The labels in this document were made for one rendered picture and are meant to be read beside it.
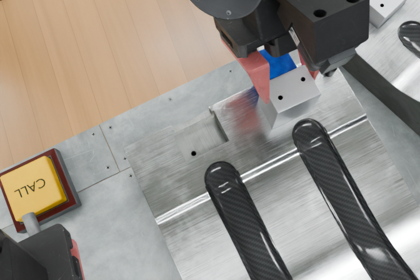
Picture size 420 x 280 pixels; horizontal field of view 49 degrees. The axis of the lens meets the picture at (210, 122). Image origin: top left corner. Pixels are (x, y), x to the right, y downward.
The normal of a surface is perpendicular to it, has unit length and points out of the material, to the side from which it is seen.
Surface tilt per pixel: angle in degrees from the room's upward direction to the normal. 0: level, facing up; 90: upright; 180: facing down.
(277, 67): 3
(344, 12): 59
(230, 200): 2
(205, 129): 0
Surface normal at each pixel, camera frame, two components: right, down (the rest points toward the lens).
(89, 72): -0.03, -0.25
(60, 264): -0.23, -0.63
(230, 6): -0.33, 0.72
